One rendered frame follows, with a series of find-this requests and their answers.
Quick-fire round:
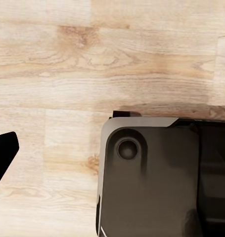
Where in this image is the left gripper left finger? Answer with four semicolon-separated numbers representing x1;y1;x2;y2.
0;131;19;180

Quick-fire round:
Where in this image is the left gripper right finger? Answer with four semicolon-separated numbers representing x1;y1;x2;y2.
215;131;225;162

